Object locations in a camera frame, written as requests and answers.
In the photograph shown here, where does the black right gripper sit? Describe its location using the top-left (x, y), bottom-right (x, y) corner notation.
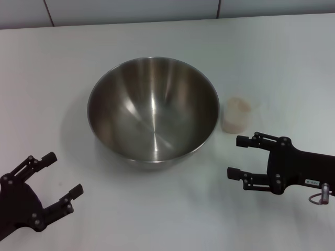
top-left (227, 132), bottom-right (335, 196)

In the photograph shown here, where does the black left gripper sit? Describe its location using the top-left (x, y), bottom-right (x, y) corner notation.
top-left (0, 151), bottom-right (84, 237)

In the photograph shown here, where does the clear plastic measuring cup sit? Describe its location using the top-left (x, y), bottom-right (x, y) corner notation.
top-left (221, 96), bottom-right (253, 134)

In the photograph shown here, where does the stainless steel mixing bowl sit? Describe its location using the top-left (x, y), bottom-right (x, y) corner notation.
top-left (87, 56), bottom-right (220, 172)

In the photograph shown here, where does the right gripper cable with plug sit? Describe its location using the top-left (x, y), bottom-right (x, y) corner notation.
top-left (309, 182), bottom-right (334, 206)

